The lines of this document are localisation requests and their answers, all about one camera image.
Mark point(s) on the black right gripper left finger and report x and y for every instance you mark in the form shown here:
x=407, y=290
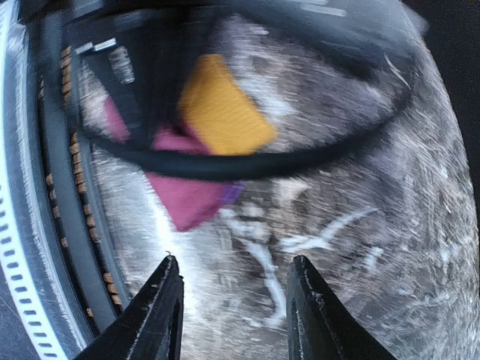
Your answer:
x=150, y=327

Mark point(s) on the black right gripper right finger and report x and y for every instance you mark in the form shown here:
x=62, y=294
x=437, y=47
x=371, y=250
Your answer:
x=318, y=324

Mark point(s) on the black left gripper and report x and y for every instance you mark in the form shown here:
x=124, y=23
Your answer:
x=359, y=36

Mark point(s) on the maroon purple orange sock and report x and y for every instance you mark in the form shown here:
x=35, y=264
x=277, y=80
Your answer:
x=217, y=118

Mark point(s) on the white slotted cable duct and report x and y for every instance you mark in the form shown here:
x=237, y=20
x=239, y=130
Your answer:
x=14, y=263

